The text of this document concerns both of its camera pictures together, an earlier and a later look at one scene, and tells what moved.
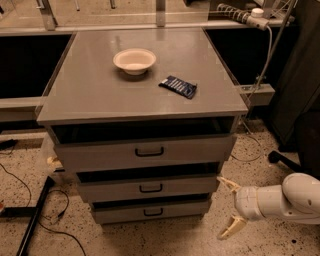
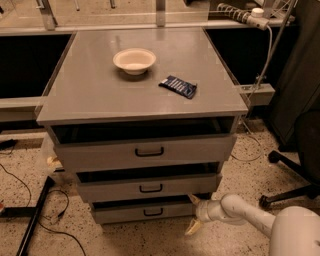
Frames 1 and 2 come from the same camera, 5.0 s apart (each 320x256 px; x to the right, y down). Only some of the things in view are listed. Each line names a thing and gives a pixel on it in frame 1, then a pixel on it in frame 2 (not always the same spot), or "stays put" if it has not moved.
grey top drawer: [109, 152] stays put
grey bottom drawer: [150, 210] stays put
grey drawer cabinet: [145, 117] stays put
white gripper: [246, 202] to [202, 211]
